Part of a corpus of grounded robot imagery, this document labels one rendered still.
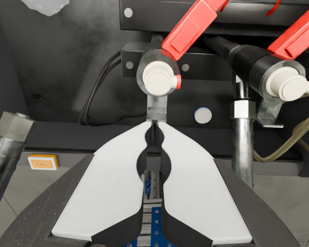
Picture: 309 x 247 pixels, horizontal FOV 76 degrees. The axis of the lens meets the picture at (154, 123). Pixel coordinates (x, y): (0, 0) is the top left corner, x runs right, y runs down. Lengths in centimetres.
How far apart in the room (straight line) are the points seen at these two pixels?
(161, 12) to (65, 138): 33
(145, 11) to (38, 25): 27
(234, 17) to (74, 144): 37
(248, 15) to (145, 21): 12
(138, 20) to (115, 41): 17
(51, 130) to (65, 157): 10
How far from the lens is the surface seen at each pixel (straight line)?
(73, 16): 46
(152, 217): 86
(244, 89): 20
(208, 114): 48
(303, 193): 235
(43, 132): 53
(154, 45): 16
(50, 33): 48
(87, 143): 45
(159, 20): 28
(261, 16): 29
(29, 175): 211
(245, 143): 19
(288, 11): 30
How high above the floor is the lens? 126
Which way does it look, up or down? 60 degrees down
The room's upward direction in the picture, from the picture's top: 178 degrees counter-clockwise
